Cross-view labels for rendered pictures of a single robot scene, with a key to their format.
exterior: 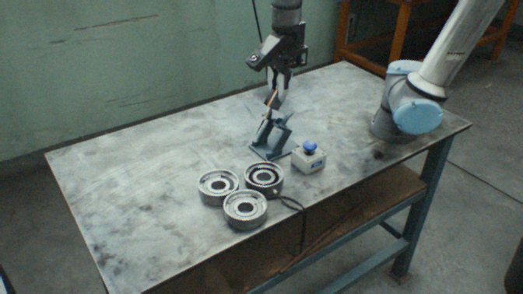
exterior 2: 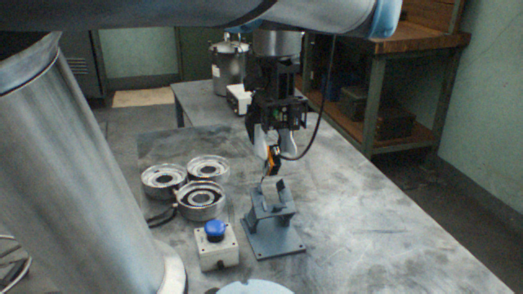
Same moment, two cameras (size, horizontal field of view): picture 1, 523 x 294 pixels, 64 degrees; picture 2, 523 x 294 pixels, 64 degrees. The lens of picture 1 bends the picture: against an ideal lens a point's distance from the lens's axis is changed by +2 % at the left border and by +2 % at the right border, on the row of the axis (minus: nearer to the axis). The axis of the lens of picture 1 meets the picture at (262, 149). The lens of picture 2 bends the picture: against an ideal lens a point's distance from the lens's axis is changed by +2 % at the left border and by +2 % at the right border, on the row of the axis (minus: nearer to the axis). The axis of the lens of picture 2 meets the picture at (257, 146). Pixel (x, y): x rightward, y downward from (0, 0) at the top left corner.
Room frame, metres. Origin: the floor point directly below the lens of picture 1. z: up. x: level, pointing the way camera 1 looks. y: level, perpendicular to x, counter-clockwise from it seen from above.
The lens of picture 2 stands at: (1.21, -0.67, 1.35)
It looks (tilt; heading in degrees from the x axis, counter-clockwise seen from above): 28 degrees down; 109
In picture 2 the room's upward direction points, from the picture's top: straight up
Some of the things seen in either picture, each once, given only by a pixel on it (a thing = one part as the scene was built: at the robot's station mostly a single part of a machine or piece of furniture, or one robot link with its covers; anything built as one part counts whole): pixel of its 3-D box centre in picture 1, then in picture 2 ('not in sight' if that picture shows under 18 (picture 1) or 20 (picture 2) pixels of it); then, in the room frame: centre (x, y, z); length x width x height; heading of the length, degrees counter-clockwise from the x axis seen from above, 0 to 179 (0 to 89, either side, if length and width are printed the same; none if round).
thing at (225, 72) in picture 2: not in sight; (238, 66); (0.55, 0.95, 0.83); 0.41 x 0.19 x 0.30; 130
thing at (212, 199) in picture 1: (218, 187); (208, 172); (0.80, 0.11, 0.82); 0.10 x 0.10 x 0.04
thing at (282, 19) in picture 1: (285, 14); (279, 40); (1.03, -0.05, 1.20); 0.08 x 0.08 x 0.05
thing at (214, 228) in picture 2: (309, 150); (215, 234); (0.94, -0.13, 0.85); 0.04 x 0.04 x 0.05
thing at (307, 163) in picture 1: (310, 157); (216, 247); (0.94, -0.14, 0.82); 0.08 x 0.07 x 0.05; 126
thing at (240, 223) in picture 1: (245, 210); (164, 181); (0.73, 0.04, 0.82); 0.10 x 0.10 x 0.04
